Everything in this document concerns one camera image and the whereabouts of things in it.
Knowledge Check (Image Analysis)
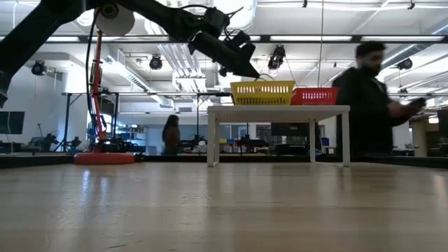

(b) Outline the red desk lamp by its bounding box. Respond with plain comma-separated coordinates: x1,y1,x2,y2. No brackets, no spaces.
73,1,137,165

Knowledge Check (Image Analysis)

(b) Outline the yellow plastic basket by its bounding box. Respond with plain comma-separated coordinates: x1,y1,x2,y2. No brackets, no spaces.
229,80,296,106

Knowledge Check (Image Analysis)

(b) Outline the red plastic basket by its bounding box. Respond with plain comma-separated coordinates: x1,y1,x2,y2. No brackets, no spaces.
289,87,340,106

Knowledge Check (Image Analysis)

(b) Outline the white perforated metal riser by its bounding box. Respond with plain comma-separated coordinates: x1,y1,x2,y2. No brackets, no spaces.
206,104,351,168

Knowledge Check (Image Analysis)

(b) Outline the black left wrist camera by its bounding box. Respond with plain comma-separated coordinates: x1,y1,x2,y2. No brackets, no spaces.
223,30,256,60

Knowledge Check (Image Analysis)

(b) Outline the long ceiling light strip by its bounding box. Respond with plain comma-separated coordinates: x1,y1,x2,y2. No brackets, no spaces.
269,34,353,42
361,34,445,42

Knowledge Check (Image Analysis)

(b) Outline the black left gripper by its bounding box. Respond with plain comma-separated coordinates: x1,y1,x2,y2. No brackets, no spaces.
188,6,260,78

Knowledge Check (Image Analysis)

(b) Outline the person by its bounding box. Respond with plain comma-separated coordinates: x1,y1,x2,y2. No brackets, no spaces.
331,41,428,162
161,114,181,156

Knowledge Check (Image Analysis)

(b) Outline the black ceiling spotlight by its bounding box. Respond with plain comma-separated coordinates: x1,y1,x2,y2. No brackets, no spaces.
31,59,47,76
148,55,164,71
267,44,287,71
397,57,414,71

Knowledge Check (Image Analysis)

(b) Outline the black aluminium table frame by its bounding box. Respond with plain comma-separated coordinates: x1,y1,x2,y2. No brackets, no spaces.
0,153,448,169

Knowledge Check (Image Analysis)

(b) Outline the dark monitor screen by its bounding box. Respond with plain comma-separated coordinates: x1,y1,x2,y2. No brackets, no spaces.
0,111,26,135

